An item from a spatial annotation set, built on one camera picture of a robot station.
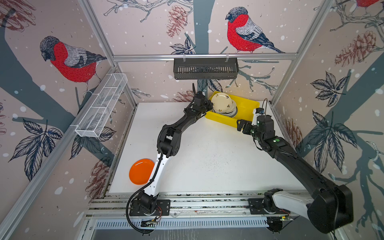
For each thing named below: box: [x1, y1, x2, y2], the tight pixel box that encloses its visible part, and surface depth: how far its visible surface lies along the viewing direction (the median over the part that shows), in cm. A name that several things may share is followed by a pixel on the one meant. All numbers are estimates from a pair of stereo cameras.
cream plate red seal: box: [211, 92, 233, 113], surface depth 106 cm
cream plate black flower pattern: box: [215, 95, 237, 113], surface depth 106 cm
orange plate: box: [129, 158, 155, 185], surface depth 87 cm
